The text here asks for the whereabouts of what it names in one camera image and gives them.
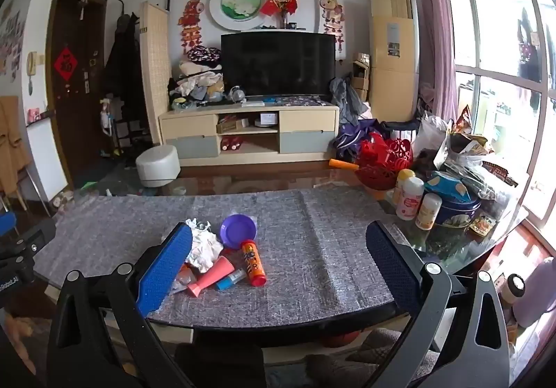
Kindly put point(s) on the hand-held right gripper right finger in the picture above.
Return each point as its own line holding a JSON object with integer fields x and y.
{"x": 391, "y": 266}

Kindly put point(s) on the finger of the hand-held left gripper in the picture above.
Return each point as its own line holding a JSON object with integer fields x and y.
{"x": 6, "y": 224}
{"x": 37, "y": 236}

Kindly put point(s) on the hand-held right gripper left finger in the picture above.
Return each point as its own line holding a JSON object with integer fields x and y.
{"x": 165, "y": 270}

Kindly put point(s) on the white paper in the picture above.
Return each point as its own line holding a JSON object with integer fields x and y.
{"x": 204, "y": 244}

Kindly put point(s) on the pink plastic horn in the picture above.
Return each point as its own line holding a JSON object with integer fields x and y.
{"x": 213, "y": 277}

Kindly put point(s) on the small blue tube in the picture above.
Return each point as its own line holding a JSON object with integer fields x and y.
{"x": 230, "y": 279}

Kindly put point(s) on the purple plastic bowl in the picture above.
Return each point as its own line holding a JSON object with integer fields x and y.
{"x": 236, "y": 229}

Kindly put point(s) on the orange spray can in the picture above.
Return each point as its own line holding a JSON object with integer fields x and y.
{"x": 253, "y": 264}

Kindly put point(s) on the small white bottle orange label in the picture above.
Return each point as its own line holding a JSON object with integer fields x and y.
{"x": 428, "y": 212}

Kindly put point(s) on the white bottle pink label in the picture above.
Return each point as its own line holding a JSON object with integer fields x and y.
{"x": 409, "y": 201}

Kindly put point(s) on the whiteboard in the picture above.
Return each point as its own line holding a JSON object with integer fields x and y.
{"x": 45, "y": 158}

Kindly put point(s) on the blue round tin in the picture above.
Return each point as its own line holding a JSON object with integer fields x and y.
{"x": 458, "y": 212}

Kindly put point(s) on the white bottle yellow cap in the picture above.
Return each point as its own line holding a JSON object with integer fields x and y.
{"x": 404, "y": 179}

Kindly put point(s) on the grey woven table mat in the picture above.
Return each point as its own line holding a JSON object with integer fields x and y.
{"x": 304, "y": 249}

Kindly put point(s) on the small snack packet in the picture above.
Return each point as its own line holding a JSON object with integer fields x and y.
{"x": 482, "y": 225}

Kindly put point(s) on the white round stool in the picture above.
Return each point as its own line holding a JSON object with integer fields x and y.
{"x": 158, "y": 166}

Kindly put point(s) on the red plastic baskets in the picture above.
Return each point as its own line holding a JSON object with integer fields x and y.
{"x": 382, "y": 162}

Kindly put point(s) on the orange stick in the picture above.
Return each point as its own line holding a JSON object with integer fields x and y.
{"x": 343, "y": 164}

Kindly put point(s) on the dark brown door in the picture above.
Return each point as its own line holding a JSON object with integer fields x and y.
{"x": 74, "y": 119}

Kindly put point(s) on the bottle with dark cap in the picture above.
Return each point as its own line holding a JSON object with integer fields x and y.
{"x": 514, "y": 290}

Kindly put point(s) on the purple cloth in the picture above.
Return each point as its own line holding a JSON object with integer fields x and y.
{"x": 352, "y": 140}

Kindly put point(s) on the bags of snacks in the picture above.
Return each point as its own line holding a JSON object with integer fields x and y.
{"x": 473, "y": 162}

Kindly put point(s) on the white plastic bag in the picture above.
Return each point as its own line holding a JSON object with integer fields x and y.
{"x": 428, "y": 132}

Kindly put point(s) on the red bottles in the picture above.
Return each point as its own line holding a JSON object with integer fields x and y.
{"x": 230, "y": 143}

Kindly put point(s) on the pink thermos bottle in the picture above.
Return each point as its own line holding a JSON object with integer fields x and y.
{"x": 536, "y": 297}

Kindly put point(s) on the cream television cabinet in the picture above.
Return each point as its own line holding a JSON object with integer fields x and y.
{"x": 191, "y": 123}

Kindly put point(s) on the brown cardboard box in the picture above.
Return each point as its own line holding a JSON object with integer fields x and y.
{"x": 232, "y": 125}

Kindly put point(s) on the red diamond door sign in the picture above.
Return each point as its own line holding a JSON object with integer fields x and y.
{"x": 65, "y": 64}

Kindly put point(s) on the grey jacket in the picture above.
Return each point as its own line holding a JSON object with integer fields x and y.
{"x": 345, "y": 101}

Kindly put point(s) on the cream standing air conditioner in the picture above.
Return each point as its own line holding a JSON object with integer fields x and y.
{"x": 393, "y": 79}

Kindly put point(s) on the dark hanging coats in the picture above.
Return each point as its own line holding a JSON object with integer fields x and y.
{"x": 121, "y": 62}

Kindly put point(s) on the cardboard boxes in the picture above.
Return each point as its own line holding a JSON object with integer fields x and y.
{"x": 360, "y": 75}

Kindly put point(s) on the pile of clothes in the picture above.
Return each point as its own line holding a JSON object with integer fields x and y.
{"x": 197, "y": 79}

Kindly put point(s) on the beige folding screen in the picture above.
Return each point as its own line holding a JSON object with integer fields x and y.
{"x": 154, "y": 75}

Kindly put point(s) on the large window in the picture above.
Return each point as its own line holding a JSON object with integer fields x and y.
{"x": 491, "y": 66}

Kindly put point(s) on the black flat television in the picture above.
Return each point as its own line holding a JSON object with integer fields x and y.
{"x": 278, "y": 66}

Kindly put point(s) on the pink curtain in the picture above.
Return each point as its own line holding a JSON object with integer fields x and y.
{"x": 430, "y": 23}

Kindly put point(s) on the red fish hanging decoration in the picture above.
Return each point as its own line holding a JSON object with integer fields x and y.
{"x": 190, "y": 19}

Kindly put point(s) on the cartoon animal hanging decoration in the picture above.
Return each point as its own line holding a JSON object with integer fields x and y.
{"x": 332, "y": 14}

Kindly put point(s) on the vase with red flowers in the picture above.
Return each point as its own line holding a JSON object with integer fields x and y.
{"x": 282, "y": 1}

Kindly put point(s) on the wall intercom phone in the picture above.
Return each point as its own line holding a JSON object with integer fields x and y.
{"x": 32, "y": 63}

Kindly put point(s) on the wall photos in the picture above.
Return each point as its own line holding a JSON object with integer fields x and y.
{"x": 11, "y": 45}

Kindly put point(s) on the round white wall art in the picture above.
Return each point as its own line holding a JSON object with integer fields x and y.
{"x": 239, "y": 1}

